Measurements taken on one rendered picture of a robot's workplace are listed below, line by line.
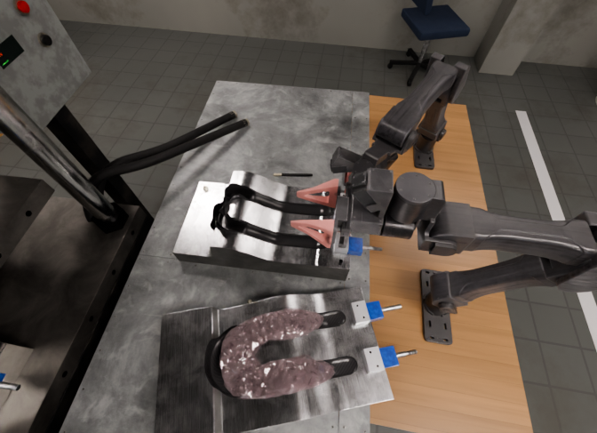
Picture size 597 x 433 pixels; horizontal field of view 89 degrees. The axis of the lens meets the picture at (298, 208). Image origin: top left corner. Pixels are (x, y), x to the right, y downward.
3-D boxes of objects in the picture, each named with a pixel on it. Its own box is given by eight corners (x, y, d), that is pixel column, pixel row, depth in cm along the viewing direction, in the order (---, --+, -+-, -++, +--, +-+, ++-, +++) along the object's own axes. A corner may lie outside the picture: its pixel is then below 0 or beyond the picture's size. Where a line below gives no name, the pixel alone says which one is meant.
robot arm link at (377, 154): (377, 192, 67) (401, 145, 59) (346, 172, 70) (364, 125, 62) (397, 173, 75) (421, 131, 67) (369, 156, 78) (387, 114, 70)
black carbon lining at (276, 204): (330, 208, 93) (334, 189, 85) (327, 256, 84) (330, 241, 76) (221, 196, 95) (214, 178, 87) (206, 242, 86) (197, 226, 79)
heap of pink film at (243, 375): (321, 306, 78) (323, 297, 71) (338, 385, 68) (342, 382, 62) (219, 324, 75) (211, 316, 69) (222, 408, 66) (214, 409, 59)
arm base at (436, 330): (435, 335, 72) (465, 340, 72) (429, 259, 83) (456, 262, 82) (424, 340, 79) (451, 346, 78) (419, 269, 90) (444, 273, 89)
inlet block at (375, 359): (409, 341, 76) (416, 338, 71) (417, 364, 73) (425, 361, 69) (359, 352, 75) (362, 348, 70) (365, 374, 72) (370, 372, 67)
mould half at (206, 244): (348, 206, 101) (354, 181, 90) (345, 281, 87) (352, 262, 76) (204, 191, 105) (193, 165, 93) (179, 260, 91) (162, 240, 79)
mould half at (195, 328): (357, 292, 86) (364, 279, 76) (387, 399, 72) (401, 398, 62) (177, 324, 81) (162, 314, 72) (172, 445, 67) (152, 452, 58)
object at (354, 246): (379, 245, 87) (384, 236, 82) (379, 261, 84) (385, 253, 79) (334, 240, 88) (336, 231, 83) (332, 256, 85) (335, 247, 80)
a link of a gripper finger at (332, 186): (290, 205, 50) (347, 212, 49) (298, 172, 54) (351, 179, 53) (292, 226, 56) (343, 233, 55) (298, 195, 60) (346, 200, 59)
